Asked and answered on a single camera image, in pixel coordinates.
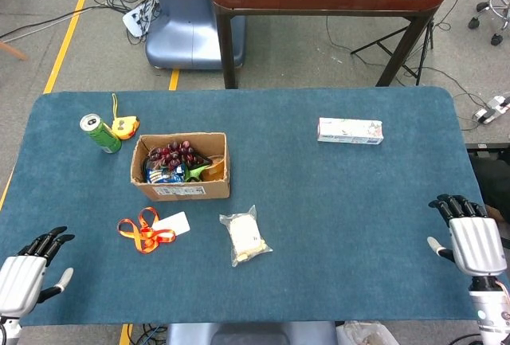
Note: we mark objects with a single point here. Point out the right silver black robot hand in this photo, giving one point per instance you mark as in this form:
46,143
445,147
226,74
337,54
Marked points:
476,245

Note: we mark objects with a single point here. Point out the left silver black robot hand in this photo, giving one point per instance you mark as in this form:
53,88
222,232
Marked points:
20,281

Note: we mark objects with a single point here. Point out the bagged white snack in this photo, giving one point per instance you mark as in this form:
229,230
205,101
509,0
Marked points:
245,233

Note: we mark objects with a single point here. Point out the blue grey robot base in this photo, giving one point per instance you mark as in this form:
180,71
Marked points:
183,30

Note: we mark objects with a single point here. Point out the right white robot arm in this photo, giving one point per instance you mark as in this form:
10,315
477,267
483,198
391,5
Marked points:
492,309

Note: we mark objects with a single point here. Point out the clear plastic bag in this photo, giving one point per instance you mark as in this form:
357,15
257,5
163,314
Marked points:
364,335

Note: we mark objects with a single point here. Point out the white toothpaste box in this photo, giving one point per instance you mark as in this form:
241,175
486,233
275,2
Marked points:
350,130

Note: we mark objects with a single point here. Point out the open cardboard box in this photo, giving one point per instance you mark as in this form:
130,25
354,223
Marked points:
181,191

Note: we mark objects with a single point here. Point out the blue felt table cover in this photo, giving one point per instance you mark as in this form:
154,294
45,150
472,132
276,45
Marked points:
318,221

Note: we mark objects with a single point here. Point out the white badge card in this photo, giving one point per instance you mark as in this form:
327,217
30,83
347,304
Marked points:
175,222

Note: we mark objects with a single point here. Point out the green drink can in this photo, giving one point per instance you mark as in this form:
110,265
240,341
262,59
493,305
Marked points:
103,136

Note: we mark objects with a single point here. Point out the blue cookie packet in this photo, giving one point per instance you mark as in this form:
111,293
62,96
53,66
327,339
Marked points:
163,175

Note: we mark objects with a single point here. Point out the bunch of red grapes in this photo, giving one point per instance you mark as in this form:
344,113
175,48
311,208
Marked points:
175,154

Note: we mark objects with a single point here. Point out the black tripod stand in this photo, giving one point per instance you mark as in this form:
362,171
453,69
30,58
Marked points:
422,50

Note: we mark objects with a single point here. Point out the green plastic tool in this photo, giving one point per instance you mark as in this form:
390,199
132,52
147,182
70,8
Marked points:
195,173

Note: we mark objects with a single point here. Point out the grey blue robot torso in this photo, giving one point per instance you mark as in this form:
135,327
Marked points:
251,335

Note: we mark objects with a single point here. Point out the chrome rolling stool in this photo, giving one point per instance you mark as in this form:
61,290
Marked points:
498,6

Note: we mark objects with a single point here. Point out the white power strip with plugs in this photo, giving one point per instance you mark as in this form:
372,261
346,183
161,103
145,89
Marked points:
133,22

